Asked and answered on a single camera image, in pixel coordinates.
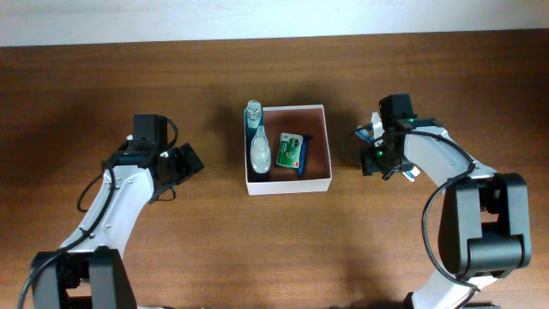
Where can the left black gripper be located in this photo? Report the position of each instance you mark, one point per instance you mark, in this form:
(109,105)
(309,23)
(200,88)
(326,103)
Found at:
(186,167)

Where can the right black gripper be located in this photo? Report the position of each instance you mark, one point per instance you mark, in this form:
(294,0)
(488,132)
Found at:
(369,161)

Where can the blue disposable razor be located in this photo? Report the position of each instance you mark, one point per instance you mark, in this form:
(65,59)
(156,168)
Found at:
(302,155)

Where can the pink cardboard box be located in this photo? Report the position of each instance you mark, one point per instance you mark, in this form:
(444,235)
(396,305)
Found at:
(302,120)

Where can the purple foam soap pump bottle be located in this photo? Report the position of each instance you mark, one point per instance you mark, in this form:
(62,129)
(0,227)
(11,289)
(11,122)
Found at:
(260,155)

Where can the teal mouthwash bottle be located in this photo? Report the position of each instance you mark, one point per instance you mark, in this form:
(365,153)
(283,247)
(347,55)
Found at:
(253,118)

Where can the small toothpaste tube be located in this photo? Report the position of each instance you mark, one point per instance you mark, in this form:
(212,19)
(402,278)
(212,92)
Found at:
(411,174)

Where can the blue toothbrush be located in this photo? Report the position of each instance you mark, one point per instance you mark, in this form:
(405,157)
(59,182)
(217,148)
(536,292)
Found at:
(365,133)

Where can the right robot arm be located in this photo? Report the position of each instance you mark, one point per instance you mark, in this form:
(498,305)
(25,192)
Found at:
(475,226)

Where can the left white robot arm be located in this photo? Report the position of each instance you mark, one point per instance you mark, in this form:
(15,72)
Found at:
(87,270)

